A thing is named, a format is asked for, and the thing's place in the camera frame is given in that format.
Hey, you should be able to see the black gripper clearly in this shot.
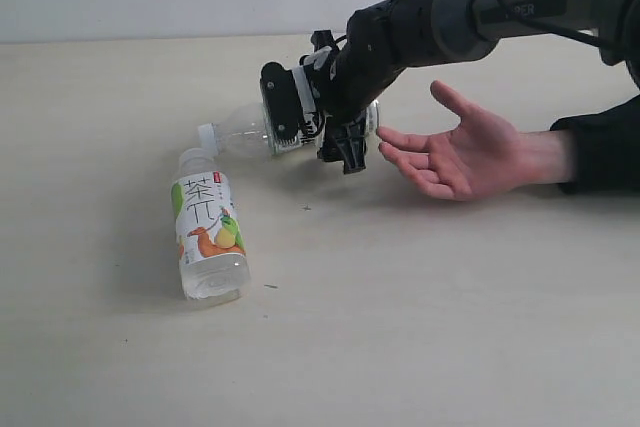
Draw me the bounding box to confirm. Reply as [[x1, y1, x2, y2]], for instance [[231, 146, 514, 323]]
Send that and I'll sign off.
[[314, 41, 405, 175]]

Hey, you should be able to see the lime label clear bottle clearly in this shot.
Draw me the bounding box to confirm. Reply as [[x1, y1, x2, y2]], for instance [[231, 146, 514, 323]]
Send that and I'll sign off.
[[180, 101, 379, 163]]

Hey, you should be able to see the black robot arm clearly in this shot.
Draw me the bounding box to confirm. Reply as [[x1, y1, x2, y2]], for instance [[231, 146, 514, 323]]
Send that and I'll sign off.
[[315, 0, 639, 174]]

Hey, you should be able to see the black sleeved forearm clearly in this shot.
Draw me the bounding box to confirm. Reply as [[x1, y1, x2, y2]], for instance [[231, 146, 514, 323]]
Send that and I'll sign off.
[[550, 96, 639, 195]]

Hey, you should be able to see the tea bottle with camel label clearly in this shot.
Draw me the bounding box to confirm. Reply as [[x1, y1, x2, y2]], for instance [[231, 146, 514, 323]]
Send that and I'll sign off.
[[170, 148, 250, 305]]

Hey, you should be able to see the person's open hand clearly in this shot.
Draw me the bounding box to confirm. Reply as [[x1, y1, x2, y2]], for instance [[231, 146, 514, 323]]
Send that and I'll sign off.
[[377, 80, 576, 202]]

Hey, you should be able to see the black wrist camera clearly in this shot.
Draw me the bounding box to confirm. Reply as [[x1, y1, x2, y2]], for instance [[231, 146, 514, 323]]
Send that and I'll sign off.
[[260, 46, 335, 152]]

